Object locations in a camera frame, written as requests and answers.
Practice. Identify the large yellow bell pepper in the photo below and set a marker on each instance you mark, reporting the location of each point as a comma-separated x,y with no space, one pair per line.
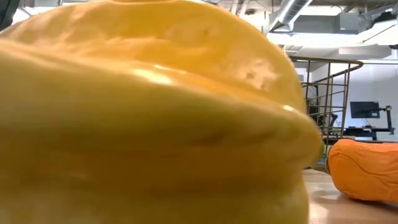
140,124

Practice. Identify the long orange pepper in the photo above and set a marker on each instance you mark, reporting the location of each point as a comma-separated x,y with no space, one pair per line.
363,171

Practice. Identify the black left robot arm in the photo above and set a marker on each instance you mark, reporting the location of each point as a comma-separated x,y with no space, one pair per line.
7,12

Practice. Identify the black computer monitor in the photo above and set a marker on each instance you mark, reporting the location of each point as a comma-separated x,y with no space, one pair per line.
364,109

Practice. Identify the dark office desk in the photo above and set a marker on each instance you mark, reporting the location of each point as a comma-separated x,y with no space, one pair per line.
367,132

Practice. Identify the silver ventilation duct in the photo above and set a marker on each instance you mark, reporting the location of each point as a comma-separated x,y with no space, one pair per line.
289,14

